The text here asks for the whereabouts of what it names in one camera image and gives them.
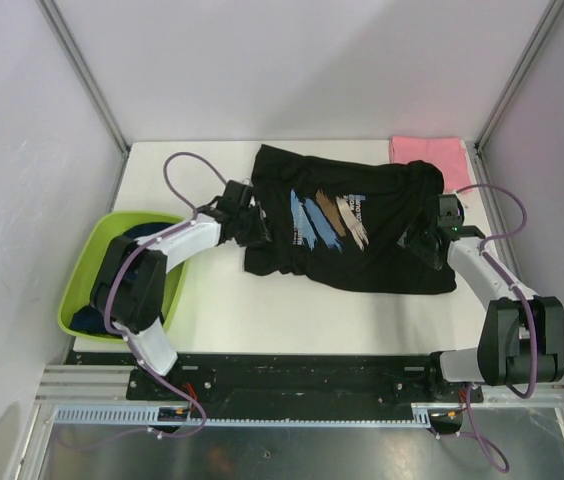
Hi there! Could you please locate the black printed t shirt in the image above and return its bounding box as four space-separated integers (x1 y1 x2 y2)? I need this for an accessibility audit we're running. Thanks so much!
244 145 456 295

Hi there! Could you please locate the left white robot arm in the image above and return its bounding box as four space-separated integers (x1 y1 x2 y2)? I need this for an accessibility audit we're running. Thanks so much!
90 180 271 400

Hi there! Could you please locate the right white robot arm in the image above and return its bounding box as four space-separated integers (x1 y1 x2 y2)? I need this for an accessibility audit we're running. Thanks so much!
398 194 564 401

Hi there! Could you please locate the folded pink t shirt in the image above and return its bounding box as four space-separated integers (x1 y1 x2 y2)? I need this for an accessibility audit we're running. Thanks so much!
389 136 471 192

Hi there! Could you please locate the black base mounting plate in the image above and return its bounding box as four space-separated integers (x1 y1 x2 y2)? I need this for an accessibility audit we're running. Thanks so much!
126 352 484 420

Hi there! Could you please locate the green plastic bin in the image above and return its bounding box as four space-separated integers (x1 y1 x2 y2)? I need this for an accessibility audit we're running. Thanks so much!
57 210 183 345

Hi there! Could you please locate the navy blue t shirt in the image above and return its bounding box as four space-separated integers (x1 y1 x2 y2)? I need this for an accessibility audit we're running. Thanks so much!
70 222 171 336

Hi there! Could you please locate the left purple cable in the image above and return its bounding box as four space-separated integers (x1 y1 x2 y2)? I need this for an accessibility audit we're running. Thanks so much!
56 151 228 451

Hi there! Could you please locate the grey slotted cable duct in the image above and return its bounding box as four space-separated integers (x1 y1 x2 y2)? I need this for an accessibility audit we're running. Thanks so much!
54 405 431 428

